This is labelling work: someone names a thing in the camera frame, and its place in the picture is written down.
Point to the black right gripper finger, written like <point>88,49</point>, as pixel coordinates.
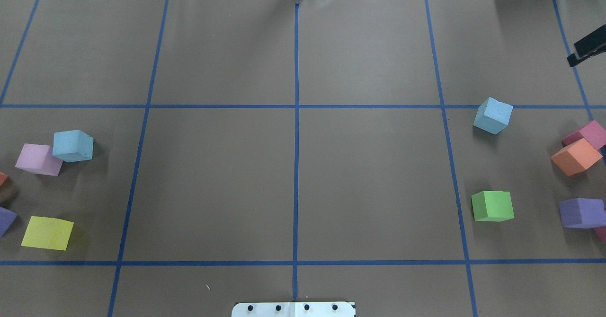
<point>587,47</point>

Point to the light blue foam block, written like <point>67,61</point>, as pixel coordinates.
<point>493,116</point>
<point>73,146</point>

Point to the magenta foam block upper right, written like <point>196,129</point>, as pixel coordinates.
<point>592,132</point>

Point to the magenta foam block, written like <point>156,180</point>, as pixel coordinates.
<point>600,232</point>
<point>592,132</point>

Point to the orange foam block right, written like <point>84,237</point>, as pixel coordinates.
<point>576,157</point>

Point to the orange foam block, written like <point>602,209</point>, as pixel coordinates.
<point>576,157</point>
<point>3,178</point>

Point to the purple foam block right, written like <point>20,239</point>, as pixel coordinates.
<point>582,213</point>

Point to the purple foam block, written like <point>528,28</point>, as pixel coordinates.
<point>6,220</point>
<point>582,213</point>

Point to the magenta foam block lower right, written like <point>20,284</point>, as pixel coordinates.
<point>600,232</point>

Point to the green foam block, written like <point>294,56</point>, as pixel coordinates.
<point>492,206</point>

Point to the light pink foam block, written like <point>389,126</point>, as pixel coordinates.
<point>39,159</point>

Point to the yellow foam block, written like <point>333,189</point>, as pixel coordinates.
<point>47,233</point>

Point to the orange foam block left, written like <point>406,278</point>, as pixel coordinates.
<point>3,178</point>

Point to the purple foam block left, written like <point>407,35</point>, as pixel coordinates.
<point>6,220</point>

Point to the white pedestal base plate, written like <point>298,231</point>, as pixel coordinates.
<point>294,309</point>

